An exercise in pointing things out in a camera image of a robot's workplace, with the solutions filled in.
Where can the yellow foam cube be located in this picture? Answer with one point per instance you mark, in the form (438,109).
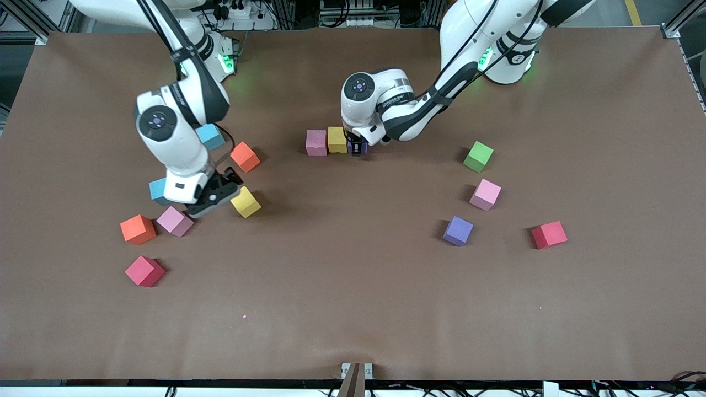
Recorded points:
(337,140)
(248,205)

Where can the purple foam cube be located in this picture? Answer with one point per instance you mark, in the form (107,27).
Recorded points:
(458,230)
(366,148)

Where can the small metal bracket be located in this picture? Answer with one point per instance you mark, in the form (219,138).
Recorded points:
(345,368)

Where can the metal table edge rail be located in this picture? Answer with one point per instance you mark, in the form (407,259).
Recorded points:
(692,71)

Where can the brown wooden stick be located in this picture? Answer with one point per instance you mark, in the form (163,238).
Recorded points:
(353,386)

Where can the small white box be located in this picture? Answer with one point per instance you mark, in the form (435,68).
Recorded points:
(550,390)

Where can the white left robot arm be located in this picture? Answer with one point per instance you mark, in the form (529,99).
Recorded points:
(474,27)

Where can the dented pink foam cube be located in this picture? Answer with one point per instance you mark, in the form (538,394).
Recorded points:
(316,142)

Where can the red foam cube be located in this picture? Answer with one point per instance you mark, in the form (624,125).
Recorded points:
(549,235)
(145,271)

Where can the white vented device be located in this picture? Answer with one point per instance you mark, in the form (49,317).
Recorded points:
(347,21)

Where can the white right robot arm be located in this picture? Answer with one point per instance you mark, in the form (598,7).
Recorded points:
(176,146)

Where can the aluminium frame profile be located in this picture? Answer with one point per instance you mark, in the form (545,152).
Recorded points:
(671,30)
(27,21)

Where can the dented blue foam cube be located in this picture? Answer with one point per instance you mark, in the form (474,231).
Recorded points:
(214,138)

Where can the brown table cover sheet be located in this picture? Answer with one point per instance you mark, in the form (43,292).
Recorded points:
(353,275)

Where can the green foam cube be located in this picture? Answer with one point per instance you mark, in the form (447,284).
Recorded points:
(478,156)

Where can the orange foam cube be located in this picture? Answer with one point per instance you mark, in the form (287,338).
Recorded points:
(138,229)
(245,156)

